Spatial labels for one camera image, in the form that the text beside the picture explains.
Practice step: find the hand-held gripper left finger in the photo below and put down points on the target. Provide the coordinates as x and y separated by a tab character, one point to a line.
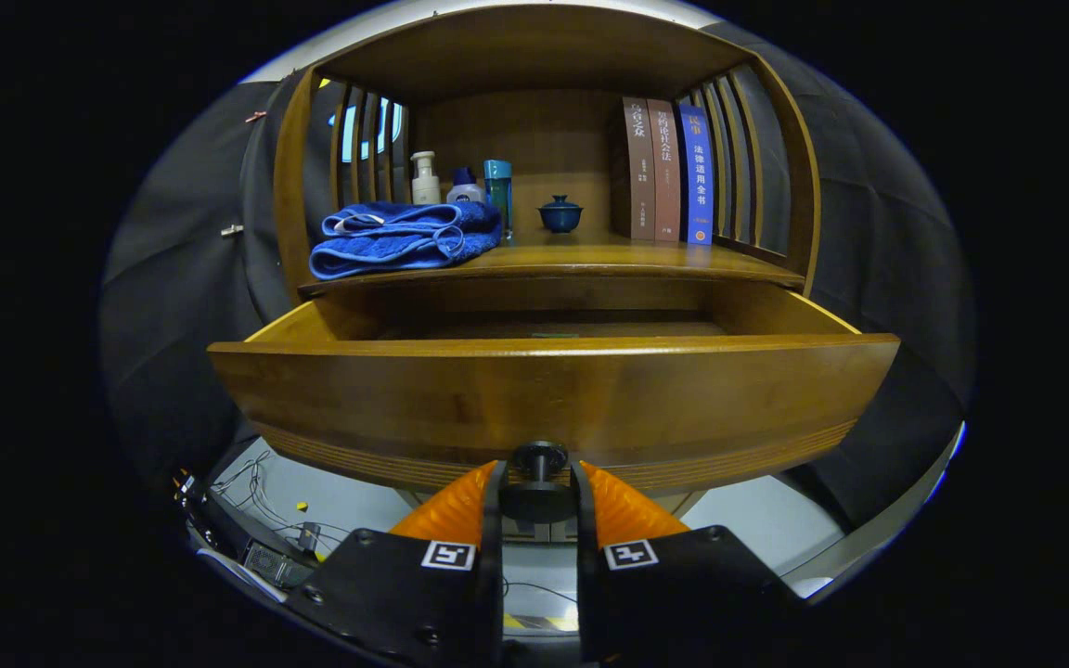
492	575

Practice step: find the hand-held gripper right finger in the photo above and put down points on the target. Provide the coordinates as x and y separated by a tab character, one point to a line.
587	584

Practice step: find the wooden drawer with black knob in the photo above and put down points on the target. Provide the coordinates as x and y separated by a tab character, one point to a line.
544	399

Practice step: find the wooden countertop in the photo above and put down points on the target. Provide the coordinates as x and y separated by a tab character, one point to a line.
590	255

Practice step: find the wooden cabinet with slatted sides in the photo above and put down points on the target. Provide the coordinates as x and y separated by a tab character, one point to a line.
534	130

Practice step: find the black electronic box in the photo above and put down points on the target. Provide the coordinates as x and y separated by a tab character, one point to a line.
270	561

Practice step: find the folded blue towel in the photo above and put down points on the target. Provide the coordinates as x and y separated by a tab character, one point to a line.
405	241

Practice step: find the blue lidded teacup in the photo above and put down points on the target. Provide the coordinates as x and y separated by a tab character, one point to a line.
560	218

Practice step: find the white bottle with blue cap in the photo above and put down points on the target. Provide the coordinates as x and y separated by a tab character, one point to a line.
466	193

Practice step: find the teal translucent bottle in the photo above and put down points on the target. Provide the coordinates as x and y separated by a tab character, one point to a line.
498	186

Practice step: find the white pump bottle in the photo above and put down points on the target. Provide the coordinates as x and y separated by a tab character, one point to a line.
425	190

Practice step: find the dark brown book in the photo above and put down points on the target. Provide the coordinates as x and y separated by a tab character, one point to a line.
638	176

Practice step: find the reddish brown book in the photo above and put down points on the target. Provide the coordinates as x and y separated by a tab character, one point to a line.
666	176

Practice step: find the blue book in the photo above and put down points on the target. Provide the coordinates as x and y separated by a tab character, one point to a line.
697	176

